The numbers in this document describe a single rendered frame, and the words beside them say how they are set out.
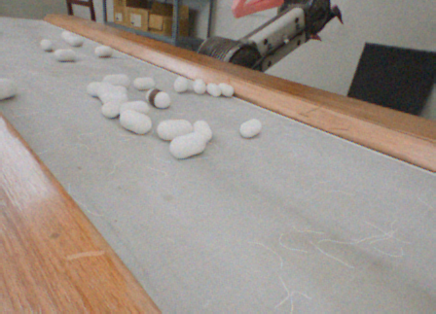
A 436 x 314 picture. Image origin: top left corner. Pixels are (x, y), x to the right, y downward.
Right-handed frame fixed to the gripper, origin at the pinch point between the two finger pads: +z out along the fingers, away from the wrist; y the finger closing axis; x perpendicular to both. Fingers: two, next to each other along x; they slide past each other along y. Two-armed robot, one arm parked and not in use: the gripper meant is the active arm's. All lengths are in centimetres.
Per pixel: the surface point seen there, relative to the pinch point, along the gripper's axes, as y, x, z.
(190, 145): 13.5, -3.1, 20.8
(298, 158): 18.7, 4.2, 14.3
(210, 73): -7.4, 9.9, 4.2
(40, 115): -2.4, -6.5, 27.2
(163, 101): 1.4, 0.6, 16.7
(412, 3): -38, 108, -150
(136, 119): 6.6, -4.1, 21.6
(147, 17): -230, 93, -87
